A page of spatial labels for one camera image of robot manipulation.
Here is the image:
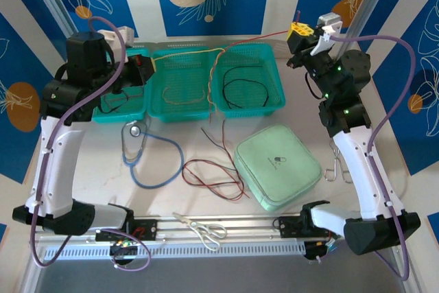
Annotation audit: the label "thin red cable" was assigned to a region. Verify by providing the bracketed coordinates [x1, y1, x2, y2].
[207, 10, 302, 156]
[181, 158, 250, 202]

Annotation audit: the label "thin yellow cable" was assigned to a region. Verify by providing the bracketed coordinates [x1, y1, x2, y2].
[153, 47, 227, 124]

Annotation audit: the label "teal perforated plastic basket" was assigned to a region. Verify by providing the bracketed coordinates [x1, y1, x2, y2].
[91, 47, 149, 125]
[146, 45, 217, 124]
[213, 44, 287, 119]

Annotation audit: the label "mint green zip case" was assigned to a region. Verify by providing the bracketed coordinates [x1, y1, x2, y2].
[234, 124, 323, 212]

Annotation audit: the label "blue stethoscope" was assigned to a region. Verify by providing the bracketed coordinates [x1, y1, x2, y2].
[120, 117, 185, 190]

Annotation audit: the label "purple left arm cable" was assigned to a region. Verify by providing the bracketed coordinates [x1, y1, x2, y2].
[29, 16, 152, 271]

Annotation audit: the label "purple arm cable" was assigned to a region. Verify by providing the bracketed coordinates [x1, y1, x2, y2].
[308, 34, 418, 282]
[29, 16, 152, 271]

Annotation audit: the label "metal wire puzzle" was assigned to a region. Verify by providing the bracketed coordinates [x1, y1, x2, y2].
[324, 141, 355, 184]

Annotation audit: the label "aluminium frame post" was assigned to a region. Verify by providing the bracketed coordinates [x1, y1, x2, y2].
[334, 0, 404, 65]
[23, 0, 91, 64]

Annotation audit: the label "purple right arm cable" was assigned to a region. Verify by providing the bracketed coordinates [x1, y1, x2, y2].
[308, 34, 418, 282]

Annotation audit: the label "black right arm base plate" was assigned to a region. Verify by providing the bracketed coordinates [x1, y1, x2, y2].
[278, 215, 342, 239]

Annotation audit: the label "aluminium front rail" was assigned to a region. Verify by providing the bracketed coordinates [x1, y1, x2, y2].
[29, 215, 409, 246]

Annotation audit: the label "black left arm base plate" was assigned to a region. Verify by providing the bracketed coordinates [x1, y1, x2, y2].
[95, 217, 159, 242]

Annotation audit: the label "white handled scissors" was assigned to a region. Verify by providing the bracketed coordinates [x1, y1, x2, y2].
[172, 211, 228, 253]

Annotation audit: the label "white slotted cable duct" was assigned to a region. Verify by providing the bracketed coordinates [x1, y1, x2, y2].
[44, 241, 306, 262]

